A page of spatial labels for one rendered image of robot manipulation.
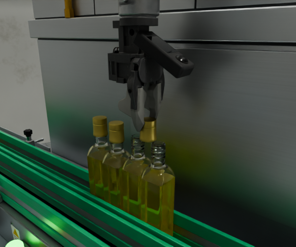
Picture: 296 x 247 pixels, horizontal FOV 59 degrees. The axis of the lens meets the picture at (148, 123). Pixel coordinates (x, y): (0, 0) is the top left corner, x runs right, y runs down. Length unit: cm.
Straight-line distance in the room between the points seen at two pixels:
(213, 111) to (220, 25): 18
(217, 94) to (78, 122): 55
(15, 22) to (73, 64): 252
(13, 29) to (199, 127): 298
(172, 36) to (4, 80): 294
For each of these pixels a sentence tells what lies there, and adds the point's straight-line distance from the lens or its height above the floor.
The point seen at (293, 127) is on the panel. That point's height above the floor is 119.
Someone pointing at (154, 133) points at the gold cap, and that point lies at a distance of 53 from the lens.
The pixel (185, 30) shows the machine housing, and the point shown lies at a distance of 61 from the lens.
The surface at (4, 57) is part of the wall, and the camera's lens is 340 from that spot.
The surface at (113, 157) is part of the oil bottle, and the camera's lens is 60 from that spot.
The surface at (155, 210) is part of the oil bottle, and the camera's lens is 57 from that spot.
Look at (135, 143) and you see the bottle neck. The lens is 56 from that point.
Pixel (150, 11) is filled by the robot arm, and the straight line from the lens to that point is 49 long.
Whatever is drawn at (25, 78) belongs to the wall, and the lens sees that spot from 345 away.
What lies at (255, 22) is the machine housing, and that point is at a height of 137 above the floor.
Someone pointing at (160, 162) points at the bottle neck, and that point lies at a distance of 53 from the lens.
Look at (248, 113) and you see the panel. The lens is 56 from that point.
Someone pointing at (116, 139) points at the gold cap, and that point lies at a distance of 59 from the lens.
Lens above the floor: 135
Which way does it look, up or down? 19 degrees down
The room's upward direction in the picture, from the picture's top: straight up
